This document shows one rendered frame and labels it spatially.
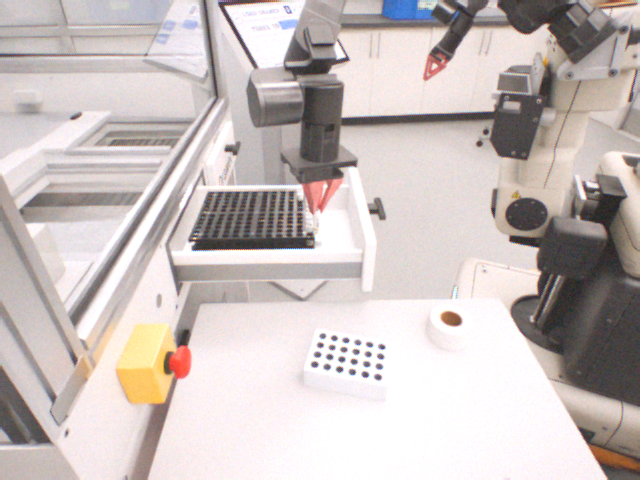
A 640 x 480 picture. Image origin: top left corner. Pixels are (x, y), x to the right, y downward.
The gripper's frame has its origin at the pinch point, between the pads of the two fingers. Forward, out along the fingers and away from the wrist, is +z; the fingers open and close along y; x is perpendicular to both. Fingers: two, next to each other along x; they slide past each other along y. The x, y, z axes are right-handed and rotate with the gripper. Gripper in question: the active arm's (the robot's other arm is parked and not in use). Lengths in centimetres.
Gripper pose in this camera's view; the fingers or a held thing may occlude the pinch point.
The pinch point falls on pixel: (316, 208)
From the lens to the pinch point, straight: 64.5
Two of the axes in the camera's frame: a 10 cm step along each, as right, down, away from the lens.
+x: 3.9, 5.2, -7.6
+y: -9.2, 1.8, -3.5
